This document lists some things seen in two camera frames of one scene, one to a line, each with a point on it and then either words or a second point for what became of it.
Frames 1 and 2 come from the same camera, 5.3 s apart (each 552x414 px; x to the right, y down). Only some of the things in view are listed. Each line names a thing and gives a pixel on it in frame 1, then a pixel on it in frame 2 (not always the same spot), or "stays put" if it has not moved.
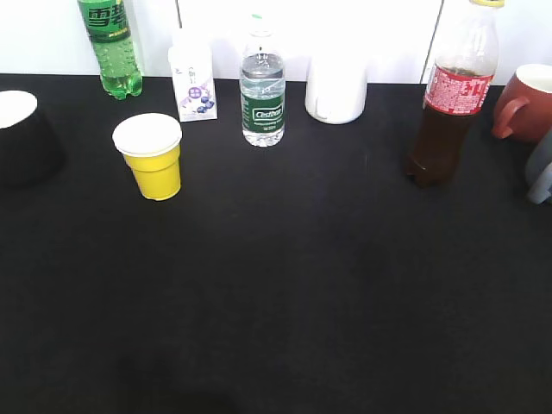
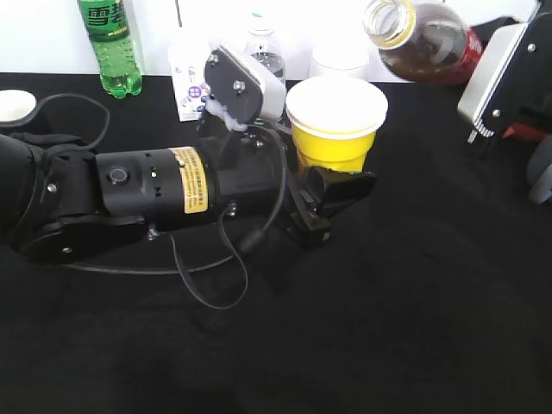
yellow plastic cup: [151, 145] -> [335, 120]
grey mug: [539, 172] stays put
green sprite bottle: [109, 28] stays put
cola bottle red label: [465, 62] -> [423, 43]
